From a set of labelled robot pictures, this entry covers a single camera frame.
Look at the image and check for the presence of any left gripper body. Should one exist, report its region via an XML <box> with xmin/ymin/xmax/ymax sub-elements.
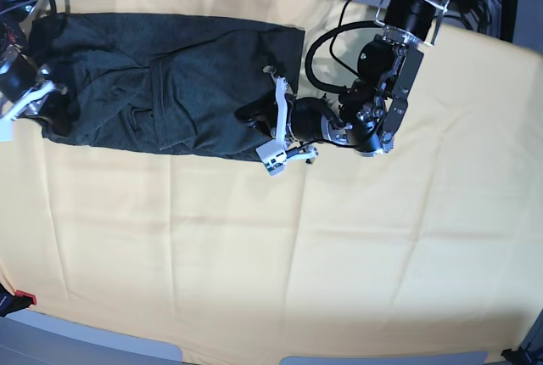
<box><xmin>256</xmin><ymin>65</ymin><xmax>339</xmax><ymax>177</ymax></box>

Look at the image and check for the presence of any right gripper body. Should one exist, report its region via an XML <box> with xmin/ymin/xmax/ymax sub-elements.
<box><xmin>1</xmin><ymin>46</ymin><xmax>66</xmax><ymax>142</ymax></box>

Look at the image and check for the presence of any dark grey long-sleeve T-shirt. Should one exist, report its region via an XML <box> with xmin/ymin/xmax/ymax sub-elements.
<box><xmin>29</xmin><ymin>13</ymin><xmax>305</xmax><ymax>161</ymax></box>

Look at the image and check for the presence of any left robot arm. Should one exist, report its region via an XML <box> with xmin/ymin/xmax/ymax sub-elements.
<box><xmin>237</xmin><ymin>0</ymin><xmax>452</xmax><ymax>176</ymax></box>

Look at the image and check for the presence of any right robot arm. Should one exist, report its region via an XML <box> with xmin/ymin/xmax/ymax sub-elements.
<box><xmin>1</xmin><ymin>0</ymin><xmax>72</xmax><ymax>143</ymax></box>

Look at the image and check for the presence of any yellow table cloth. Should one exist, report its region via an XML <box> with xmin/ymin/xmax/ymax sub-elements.
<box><xmin>1</xmin><ymin>26</ymin><xmax>542</xmax><ymax>364</ymax></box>

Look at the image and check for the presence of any red and black clamp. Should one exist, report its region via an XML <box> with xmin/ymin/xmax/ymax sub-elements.
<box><xmin>0</xmin><ymin>285</ymin><xmax>36</xmax><ymax>317</ymax></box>

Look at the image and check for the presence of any black clamp lower right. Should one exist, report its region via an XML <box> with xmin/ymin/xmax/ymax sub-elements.
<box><xmin>501</xmin><ymin>348</ymin><xmax>542</xmax><ymax>365</ymax></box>

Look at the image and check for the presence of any black table leg post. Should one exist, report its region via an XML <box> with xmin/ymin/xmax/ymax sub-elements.
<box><xmin>500</xmin><ymin>0</ymin><xmax>518</xmax><ymax>42</ymax></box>

